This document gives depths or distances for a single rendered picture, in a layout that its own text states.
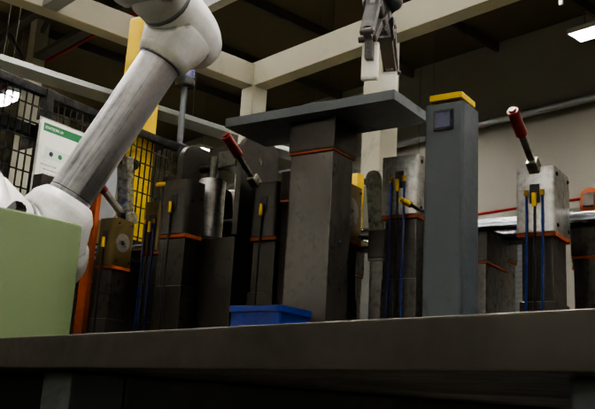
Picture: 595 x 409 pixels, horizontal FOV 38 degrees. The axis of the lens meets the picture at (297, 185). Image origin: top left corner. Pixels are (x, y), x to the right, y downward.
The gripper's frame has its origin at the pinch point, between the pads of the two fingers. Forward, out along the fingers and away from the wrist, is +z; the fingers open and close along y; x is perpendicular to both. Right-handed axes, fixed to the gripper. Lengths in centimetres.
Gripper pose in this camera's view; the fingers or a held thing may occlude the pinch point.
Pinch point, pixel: (379, 88)
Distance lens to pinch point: 158.1
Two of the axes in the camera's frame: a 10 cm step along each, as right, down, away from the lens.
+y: 3.4, 2.6, 9.1
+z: -0.6, 9.7, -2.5
